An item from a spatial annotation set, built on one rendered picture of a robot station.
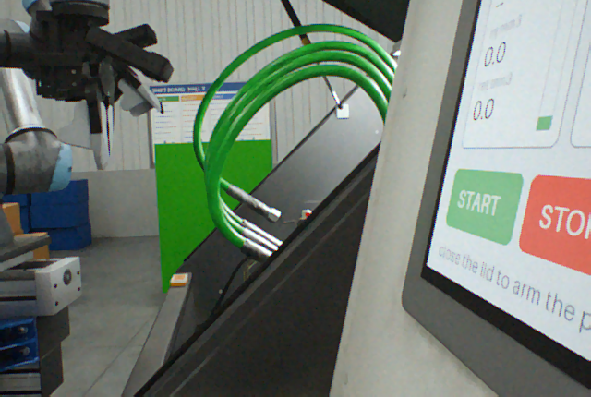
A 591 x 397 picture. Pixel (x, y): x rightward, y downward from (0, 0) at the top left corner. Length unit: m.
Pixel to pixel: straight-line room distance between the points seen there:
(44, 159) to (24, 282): 0.27
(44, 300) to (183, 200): 3.02
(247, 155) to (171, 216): 0.79
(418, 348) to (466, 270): 0.08
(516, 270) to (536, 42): 0.11
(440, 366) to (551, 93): 0.16
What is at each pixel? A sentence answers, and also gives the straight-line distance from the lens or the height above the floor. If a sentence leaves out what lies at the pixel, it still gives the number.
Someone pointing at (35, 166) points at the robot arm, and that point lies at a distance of 1.22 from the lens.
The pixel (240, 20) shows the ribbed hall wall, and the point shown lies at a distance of 7.51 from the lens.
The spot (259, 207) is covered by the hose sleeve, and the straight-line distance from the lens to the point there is 0.81.
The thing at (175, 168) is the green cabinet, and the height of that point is 1.09.
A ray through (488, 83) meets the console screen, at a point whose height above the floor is 1.25.
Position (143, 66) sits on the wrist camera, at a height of 1.34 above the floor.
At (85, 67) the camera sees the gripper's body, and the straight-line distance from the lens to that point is 0.69.
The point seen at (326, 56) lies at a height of 1.34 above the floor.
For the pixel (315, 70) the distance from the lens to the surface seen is 0.58.
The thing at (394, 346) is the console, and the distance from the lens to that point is 0.37.
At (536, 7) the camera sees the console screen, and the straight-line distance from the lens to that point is 0.28.
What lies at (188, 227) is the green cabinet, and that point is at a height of 0.61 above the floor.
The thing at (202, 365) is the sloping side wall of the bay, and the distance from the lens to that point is 0.50.
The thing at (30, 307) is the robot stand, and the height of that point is 0.92.
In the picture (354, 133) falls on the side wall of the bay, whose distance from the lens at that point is 1.16.
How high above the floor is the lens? 1.22
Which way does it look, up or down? 3 degrees down
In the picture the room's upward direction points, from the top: 2 degrees counter-clockwise
